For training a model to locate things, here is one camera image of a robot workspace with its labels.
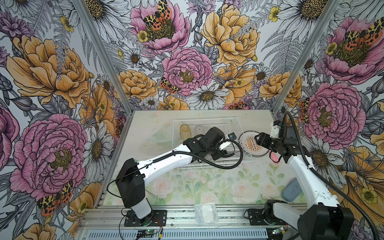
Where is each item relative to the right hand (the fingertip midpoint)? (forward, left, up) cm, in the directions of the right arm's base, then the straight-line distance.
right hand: (259, 142), depth 82 cm
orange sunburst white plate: (+9, 0, -16) cm, 18 cm away
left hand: (-4, +22, +1) cm, 22 cm away
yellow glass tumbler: (+16, +41, -10) cm, 45 cm away
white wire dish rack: (-13, +17, +15) cm, 27 cm away
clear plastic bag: (-29, +30, -22) cm, 47 cm away
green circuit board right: (-37, -4, -18) cm, 42 cm away
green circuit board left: (-36, +58, -18) cm, 71 cm away
